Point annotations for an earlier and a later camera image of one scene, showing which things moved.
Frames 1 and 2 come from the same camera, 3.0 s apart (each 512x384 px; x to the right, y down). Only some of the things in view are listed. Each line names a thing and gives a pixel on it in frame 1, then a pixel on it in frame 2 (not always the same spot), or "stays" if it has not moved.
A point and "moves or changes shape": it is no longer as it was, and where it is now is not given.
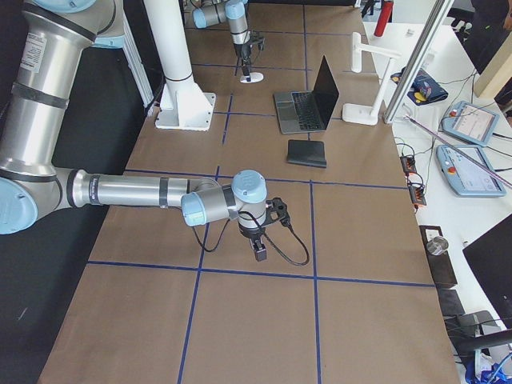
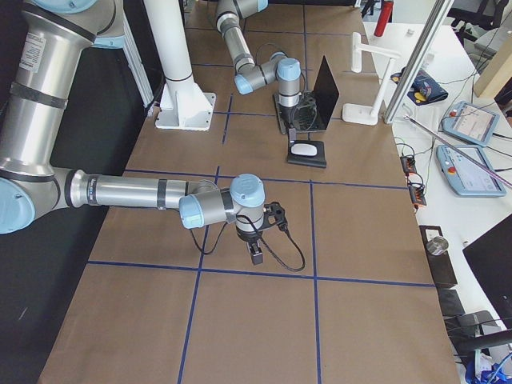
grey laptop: (308, 111) stays
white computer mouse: (255, 77) moves or changes shape
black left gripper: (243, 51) to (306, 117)
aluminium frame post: (438, 12) stays
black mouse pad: (308, 153) stays
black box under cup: (442, 266) stays
